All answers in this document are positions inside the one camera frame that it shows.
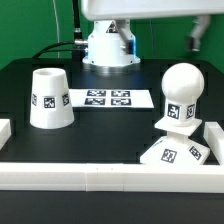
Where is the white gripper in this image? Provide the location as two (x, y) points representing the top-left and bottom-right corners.
(81, 0), (224, 54)

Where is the white lamp bulb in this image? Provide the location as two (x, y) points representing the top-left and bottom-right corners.
(161, 63), (204, 126)

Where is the white lamp base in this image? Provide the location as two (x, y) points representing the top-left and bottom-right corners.
(140, 118), (210, 166)

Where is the white lamp shade cone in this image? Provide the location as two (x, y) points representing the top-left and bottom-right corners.
(30, 68), (74, 129)

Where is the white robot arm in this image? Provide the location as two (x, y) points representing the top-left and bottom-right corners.
(81, 0), (224, 73)

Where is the white marker tag sheet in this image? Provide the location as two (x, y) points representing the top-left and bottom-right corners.
(70, 89), (154, 109)

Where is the white front border bar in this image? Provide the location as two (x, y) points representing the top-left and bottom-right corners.
(0, 162), (224, 193)

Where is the white left border bar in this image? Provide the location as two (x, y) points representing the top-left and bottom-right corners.
(0, 119), (11, 150)

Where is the black cable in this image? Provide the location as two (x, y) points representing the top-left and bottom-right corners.
(31, 0), (90, 61)

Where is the grey thin cable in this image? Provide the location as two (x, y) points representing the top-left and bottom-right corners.
(51, 0), (62, 60)

